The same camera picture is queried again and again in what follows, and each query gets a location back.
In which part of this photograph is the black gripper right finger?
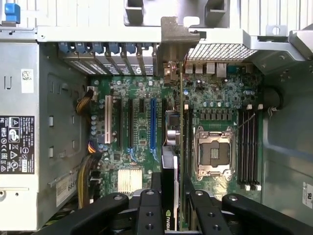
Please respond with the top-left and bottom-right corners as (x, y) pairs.
(181, 172), (313, 235)

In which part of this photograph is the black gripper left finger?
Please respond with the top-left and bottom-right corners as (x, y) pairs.
(69, 172), (163, 235)

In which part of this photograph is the green and black graphics card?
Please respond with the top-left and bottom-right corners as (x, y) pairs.
(156, 16), (207, 232)

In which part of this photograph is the small silver heat sink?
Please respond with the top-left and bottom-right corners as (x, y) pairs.
(117, 167), (143, 192)

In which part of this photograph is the CPU socket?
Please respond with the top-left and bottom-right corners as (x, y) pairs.
(193, 125), (237, 178)

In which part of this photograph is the black RAM slot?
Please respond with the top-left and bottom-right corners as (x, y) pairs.
(248, 105), (255, 190)
(254, 105), (261, 191)
(183, 104), (190, 177)
(244, 105), (249, 190)
(189, 107), (195, 177)
(238, 105), (245, 190)

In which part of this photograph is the metal socket cover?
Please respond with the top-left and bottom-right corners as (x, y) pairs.
(194, 126), (236, 177)

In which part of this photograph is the blue expansion slot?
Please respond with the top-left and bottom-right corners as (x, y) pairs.
(150, 97), (157, 150)

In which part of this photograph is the open black PC case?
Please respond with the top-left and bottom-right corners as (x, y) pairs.
(0, 21), (313, 235)

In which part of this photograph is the thin metal locking lever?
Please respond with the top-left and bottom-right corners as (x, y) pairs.
(234, 113), (256, 133)

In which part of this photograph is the white expansion slot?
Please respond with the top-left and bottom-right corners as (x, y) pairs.
(104, 94), (114, 144)

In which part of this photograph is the green motherboard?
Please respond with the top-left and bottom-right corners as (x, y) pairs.
(87, 62), (265, 209)

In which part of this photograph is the silver power supply unit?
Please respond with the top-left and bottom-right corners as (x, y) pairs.
(0, 26), (41, 232)

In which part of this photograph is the grey parts rack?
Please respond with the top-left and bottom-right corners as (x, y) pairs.
(123, 0), (232, 29)

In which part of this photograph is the small blue plastic clip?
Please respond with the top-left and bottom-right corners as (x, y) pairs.
(3, 1), (22, 24)

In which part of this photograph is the yellow power wire bundle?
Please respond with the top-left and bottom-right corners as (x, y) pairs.
(75, 87), (99, 115)
(76, 141), (100, 210)

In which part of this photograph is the thick black cable loop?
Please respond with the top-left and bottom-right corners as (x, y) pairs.
(264, 85), (284, 114)

